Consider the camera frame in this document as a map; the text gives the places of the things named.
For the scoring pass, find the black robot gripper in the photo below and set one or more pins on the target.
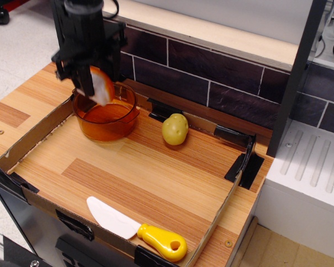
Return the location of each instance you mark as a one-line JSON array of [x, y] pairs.
[[96, 41]]

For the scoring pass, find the white and orange toy sushi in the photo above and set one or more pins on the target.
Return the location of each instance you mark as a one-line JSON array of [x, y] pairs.
[[104, 91]]

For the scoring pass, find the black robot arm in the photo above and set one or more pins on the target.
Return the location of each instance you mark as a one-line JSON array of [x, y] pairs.
[[83, 4]]

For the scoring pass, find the transparent orange plastic pot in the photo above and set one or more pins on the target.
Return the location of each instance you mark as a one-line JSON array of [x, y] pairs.
[[111, 122]]

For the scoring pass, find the brown cardboard fence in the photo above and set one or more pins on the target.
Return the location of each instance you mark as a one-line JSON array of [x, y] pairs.
[[204, 189]]

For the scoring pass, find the yellow toy potato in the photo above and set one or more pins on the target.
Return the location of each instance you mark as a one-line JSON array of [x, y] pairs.
[[175, 129]]

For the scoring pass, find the black caster wheel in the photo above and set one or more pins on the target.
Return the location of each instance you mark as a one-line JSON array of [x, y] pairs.
[[4, 14]]

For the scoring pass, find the light wooden shelf board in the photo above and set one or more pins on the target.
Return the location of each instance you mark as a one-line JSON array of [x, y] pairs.
[[233, 42]]

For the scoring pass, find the white ribbed drainer board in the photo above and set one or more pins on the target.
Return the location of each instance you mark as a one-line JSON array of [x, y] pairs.
[[304, 164]]

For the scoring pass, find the dark left shelf post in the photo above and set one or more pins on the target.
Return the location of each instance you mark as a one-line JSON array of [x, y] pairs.
[[63, 27]]

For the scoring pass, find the white toy knife yellow handle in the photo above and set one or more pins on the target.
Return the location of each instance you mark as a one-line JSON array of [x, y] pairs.
[[171, 246]]

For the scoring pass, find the dark grey shelf post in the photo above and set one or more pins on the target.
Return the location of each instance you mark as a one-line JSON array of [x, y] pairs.
[[305, 54]]

